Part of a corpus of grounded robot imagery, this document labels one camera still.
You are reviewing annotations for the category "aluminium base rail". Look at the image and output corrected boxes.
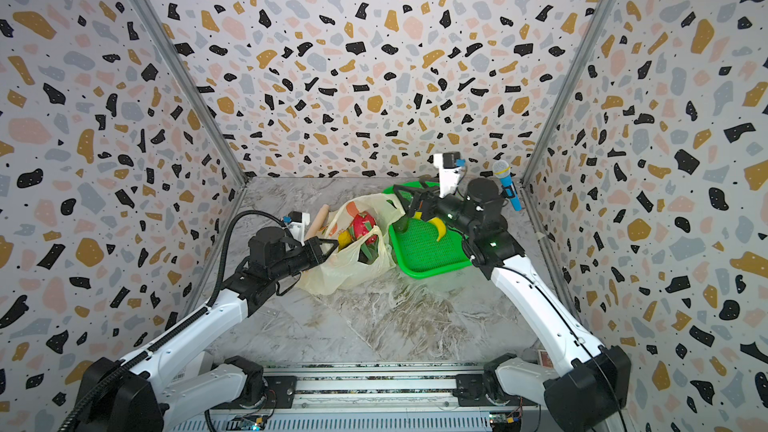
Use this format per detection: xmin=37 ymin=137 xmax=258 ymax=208
xmin=161 ymin=362 xmax=546 ymax=431

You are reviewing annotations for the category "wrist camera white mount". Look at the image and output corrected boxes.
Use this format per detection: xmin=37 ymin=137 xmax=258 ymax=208
xmin=283 ymin=211 xmax=310 ymax=242
xmin=433 ymin=152 xmax=465 ymax=198

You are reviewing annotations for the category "yellow banana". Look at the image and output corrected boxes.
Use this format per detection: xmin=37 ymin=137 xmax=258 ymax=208
xmin=427 ymin=217 xmax=447 ymax=242

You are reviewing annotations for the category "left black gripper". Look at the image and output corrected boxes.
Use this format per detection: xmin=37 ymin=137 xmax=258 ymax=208
xmin=269 ymin=236 xmax=338 ymax=283

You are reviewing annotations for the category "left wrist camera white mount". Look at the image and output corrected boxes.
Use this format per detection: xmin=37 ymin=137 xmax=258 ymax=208
xmin=283 ymin=211 xmax=310 ymax=242

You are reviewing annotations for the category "yellow lemon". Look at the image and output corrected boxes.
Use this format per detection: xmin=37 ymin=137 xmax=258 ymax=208
xmin=338 ymin=230 xmax=355 ymax=250

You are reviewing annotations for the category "pink dragon fruit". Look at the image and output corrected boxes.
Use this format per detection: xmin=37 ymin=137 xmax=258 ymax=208
xmin=351 ymin=212 xmax=379 ymax=248

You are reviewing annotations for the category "wooden rolling pin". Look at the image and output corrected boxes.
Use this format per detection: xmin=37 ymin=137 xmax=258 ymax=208
xmin=305 ymin=204 xmax=330 ymax=240

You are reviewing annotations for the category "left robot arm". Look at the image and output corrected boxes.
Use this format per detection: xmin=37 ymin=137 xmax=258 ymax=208
xmin=59 ymin=227 xmax=338 ymax=431

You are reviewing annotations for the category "blue toy microphone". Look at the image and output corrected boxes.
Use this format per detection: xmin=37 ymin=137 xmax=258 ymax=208
xmin=492 ymin=160 xmax=522 ymax=211

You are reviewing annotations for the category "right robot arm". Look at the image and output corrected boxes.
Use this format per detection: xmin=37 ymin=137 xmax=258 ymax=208
xmin=393 ymin=178 xmax=631 ymax=431

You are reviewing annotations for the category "red card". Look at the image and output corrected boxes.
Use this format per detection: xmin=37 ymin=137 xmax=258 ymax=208
xmin=537 ymin=349 xmax=553 ymax=368

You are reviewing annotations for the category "cream plastic bag orange print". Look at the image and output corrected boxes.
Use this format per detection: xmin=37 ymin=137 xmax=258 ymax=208
xmin=298 ymin=193 xmax=404 ymax=295

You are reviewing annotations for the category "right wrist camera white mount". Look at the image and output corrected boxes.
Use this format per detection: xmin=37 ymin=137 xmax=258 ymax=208
xmin=433 ymin=152 xmax=465 ymax=198

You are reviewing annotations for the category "green plastic basket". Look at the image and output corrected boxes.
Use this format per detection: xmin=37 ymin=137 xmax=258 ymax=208
xmin=388 ymin=217 xmax=471 ymax=279

